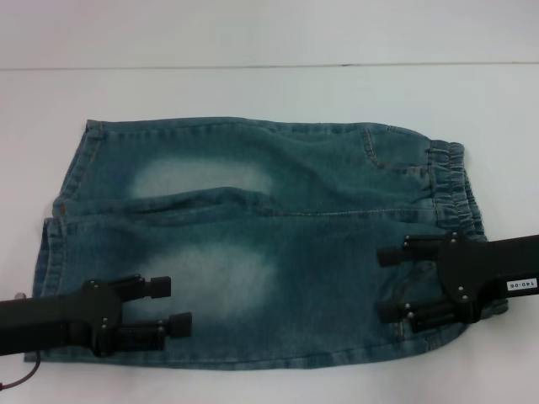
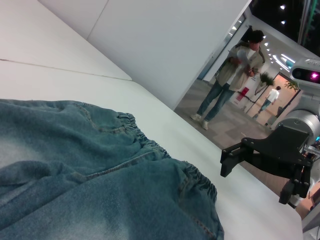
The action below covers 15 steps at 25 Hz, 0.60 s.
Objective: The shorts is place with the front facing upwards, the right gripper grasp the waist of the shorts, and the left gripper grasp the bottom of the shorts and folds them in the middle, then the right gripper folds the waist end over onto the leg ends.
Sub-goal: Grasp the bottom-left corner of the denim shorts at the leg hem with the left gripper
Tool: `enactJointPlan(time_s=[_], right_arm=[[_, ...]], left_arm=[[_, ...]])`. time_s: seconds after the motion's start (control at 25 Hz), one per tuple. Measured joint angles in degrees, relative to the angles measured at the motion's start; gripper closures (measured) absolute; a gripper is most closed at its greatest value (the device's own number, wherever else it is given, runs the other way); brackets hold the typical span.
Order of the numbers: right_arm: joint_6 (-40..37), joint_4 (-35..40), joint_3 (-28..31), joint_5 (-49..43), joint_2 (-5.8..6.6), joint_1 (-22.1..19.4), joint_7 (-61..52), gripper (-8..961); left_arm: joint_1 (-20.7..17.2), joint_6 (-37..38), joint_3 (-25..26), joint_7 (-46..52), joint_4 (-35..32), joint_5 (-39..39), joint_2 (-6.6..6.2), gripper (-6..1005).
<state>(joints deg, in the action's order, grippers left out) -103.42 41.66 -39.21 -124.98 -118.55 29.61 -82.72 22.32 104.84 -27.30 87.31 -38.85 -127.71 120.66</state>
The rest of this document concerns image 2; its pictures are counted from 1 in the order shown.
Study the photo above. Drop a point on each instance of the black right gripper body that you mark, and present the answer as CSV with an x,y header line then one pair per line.
x,y
282,152

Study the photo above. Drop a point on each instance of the blue denim shorts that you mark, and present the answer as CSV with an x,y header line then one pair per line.
x,y
100,180

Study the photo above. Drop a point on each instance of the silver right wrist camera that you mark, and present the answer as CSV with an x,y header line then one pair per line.
x,y
306,73

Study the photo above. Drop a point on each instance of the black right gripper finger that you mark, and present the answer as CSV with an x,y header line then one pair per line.
x,y
230,161
301,182

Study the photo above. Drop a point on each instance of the white and red sign stand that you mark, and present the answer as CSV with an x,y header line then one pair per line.
x,y
243,93

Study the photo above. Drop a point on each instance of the green potted plant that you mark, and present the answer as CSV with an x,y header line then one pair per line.
x,y
292,85
266,79

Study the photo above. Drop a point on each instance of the walking person white shirt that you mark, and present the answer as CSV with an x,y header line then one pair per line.
x,y
271,96

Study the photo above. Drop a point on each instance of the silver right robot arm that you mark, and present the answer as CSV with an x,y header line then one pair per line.
x,y
302,122

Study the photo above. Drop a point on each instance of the standing person beige jacket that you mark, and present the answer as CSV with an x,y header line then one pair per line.
x,y
237,72

